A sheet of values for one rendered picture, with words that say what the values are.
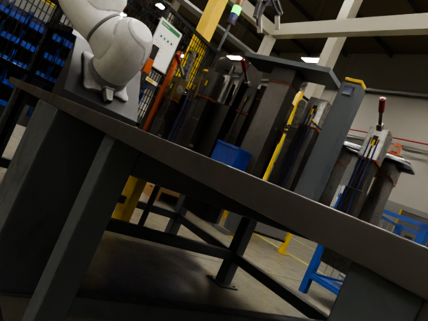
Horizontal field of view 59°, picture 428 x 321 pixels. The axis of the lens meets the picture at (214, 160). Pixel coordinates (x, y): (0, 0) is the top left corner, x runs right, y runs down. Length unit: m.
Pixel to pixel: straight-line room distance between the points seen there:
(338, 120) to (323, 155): 0.13
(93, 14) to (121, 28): 0.11
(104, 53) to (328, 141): 0.83
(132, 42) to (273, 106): 0.55
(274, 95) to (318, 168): 0.34
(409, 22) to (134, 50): 4.64
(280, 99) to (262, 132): 0.14
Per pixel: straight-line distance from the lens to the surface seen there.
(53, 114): 1.37
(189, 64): 2.07
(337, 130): 1.33
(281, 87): 1.47
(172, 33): 2.72
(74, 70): 1.50
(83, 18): 1.44
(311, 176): 1.31
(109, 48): 1.40
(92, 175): 1.03
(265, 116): 1.45
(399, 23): 5.72
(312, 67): 1.42
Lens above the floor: 0.69
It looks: 1 degrees up
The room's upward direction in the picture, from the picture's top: 24 degrees clockwise
